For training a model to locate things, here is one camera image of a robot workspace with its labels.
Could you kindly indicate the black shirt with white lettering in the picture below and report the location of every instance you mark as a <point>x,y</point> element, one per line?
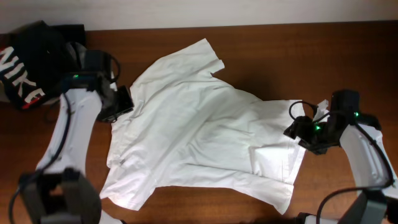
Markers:
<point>35,59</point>

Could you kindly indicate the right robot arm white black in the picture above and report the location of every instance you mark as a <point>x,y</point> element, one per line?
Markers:
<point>359,135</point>

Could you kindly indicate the white t-shirt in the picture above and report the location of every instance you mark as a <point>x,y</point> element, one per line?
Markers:
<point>191,129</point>

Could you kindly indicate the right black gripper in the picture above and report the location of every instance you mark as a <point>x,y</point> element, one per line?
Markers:
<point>299,127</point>

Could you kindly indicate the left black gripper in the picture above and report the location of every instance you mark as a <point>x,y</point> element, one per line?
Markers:
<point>124,104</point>

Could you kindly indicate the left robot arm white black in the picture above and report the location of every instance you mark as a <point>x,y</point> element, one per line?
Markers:
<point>58,190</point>

